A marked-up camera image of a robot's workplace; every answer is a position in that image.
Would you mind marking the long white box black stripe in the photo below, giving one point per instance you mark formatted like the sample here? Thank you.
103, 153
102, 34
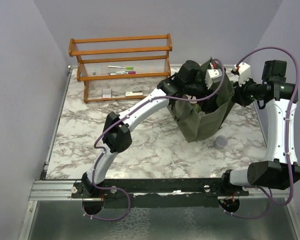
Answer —
134, 93

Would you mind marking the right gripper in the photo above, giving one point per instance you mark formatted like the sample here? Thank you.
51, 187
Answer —
238, 96

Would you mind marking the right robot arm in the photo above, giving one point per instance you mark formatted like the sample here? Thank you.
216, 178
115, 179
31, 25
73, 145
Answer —
279, 169

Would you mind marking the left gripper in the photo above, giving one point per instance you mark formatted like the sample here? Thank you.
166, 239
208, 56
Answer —
206, 92

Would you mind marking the green bottle beige cap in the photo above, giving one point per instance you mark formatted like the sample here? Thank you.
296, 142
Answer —
197, 107

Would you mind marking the orange wooden shelf rack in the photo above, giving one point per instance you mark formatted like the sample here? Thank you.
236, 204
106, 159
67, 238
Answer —
149, 55

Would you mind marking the pink green marker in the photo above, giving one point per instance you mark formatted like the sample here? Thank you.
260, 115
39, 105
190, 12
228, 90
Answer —
122, 73

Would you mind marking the small white box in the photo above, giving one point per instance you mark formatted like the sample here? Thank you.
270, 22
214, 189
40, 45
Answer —
106, 93

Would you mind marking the small amber bottle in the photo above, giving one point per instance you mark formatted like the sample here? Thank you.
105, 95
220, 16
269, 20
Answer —
202, 114

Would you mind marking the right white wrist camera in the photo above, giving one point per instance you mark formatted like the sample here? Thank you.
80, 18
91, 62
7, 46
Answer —
243, 71

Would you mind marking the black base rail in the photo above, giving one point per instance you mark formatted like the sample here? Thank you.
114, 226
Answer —
156, 193

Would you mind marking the green canvas bag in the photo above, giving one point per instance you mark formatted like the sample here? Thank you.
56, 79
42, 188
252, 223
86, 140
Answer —
216, 108

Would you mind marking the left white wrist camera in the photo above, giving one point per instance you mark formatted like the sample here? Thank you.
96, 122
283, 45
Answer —
213, 78

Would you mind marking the small purple jar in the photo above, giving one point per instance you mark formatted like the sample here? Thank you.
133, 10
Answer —
220, 142

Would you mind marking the green white marker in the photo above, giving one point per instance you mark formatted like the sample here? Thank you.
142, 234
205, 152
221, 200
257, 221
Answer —
121, 67

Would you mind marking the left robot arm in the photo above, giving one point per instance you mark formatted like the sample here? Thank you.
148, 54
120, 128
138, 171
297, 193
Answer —
118, 127

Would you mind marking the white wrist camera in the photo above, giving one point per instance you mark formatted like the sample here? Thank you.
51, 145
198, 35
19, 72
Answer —
243, 71
213, 78

